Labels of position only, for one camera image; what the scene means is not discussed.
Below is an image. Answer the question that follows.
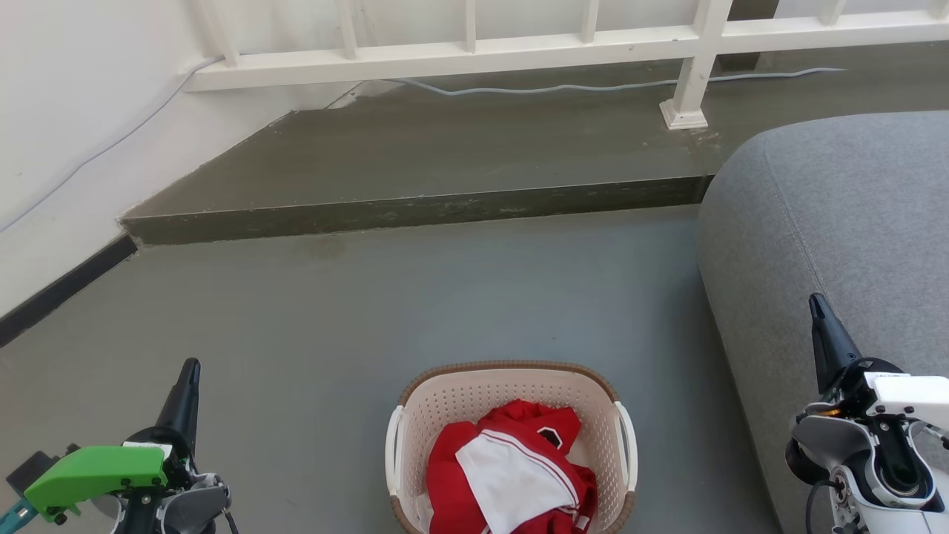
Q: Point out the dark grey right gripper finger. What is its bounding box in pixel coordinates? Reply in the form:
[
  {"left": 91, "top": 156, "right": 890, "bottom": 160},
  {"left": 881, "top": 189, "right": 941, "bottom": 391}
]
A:
[{"left": 807, "top": 292, "right": 863, "bottom": 394}]

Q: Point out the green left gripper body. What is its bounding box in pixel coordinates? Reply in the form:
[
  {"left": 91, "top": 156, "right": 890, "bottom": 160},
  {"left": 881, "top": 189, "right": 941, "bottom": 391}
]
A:
[{"left": 24, "top": 426, "right": 197, "bottom": 523}]

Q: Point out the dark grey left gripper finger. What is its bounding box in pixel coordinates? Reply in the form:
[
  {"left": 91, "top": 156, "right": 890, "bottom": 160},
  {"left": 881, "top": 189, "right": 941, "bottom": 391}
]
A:
[{"left": 153, "top": 357, "right": 202, "bottom": 447}]

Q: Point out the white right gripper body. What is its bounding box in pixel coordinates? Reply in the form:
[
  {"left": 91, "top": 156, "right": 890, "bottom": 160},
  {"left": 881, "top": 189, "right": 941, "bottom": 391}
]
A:
[{"left": 817, "top": 357, "right": 949, "bottom": 433}]

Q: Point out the cream plastic laundry basket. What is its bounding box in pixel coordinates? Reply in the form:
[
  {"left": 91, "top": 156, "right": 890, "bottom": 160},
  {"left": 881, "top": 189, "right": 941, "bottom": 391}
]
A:
[{"left": 385, "top": 360, "right": 638, "bottom": 534}]

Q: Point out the grey fabric sofa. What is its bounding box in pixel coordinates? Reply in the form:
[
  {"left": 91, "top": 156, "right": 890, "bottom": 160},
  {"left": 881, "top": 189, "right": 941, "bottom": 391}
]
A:
[{"left": 695, "top": 111, "right": 949, "bottom": 534}]

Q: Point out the black baseboard strip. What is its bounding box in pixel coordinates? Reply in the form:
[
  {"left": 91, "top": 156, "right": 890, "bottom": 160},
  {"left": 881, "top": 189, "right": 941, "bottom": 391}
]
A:
[{"left": 0, "top": 236, "right": 139, "bottom": 348}]

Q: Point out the red and white jersey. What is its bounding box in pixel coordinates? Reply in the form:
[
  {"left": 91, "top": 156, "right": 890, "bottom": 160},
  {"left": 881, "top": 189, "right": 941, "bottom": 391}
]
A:
[{"left": 426, "top": 400, "right": 598, "bottom": 534}]

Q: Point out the white wooden railing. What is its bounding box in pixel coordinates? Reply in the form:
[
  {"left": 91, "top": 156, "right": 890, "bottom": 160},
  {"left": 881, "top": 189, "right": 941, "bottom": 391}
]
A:
[{"left": 182, "top": 0, "right": 949, "bottom": 131}]

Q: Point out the light grey cable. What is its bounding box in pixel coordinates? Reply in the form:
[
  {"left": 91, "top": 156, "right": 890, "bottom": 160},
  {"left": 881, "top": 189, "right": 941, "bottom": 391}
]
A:
[{"left": 0, "top": 53, "right": 847, "bottom": 232}]

